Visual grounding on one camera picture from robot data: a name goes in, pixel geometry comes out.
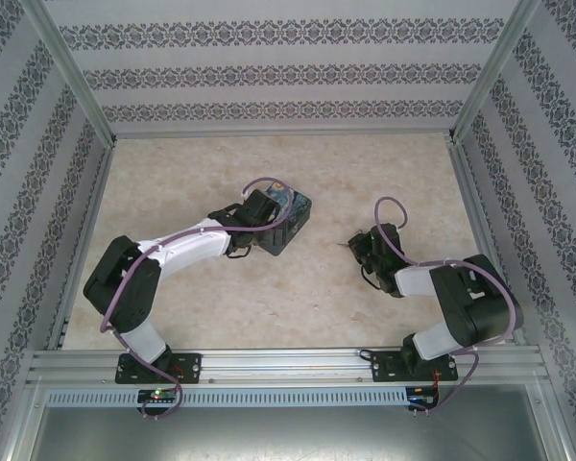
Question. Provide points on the aluminium mounting rail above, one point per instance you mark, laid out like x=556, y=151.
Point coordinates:
x=278, y=365

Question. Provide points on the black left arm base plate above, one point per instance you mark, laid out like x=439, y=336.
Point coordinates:
x=189, y=367

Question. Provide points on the left circuit board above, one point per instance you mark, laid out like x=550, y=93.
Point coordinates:
x=158, y=395

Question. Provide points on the aluminium side rail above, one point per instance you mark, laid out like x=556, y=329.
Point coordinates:
x=93, y=216
x=480, y=225

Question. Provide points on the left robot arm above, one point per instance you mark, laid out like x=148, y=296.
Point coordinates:
x=187, y=245

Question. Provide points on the right circuit board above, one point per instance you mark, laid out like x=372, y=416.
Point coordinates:
x=422, y=397

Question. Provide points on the starry night print box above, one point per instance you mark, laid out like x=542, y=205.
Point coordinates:
x=300, y=216

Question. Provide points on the aluminium frame post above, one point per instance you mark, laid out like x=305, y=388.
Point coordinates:
x=77, y=77
x=489, y=72

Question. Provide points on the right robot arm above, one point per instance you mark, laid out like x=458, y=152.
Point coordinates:
x=475, y=302

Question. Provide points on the grey metal sheet panel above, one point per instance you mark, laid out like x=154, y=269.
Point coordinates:
x=288, y=437

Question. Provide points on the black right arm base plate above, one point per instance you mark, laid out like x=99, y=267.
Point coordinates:
x=384, y=367

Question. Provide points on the circuit board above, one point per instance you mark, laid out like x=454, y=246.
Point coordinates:
x=422, y=397
x=158, y=395

